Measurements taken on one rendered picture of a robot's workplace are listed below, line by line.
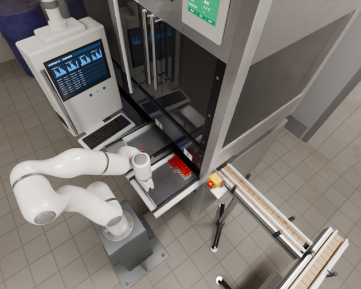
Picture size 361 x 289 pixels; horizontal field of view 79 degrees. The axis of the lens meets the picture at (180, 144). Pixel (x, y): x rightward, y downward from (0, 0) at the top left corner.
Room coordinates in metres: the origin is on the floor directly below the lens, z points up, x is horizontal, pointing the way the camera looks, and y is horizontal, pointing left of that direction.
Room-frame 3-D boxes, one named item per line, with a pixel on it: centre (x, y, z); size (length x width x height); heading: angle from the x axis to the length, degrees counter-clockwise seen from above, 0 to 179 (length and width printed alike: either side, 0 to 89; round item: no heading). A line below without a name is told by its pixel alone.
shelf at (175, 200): (0.84, 0.18, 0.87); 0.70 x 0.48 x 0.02; 42
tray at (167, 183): (0.70, 0.08, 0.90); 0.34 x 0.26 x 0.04; 132
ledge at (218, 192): (0.67, -0.29, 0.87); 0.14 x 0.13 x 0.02; 132
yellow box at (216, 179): (0.66, -0.24, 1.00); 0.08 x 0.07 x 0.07; 132
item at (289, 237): (0.54, -0.54, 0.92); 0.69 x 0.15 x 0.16; 42
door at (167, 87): (0.89, -0.01, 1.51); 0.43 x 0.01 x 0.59; 42
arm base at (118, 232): (0.37, 0.35, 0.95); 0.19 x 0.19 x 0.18
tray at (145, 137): (1.01, 0.24, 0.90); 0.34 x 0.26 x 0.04; 132
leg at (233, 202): (0.65, -0.44, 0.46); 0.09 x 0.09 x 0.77; 42
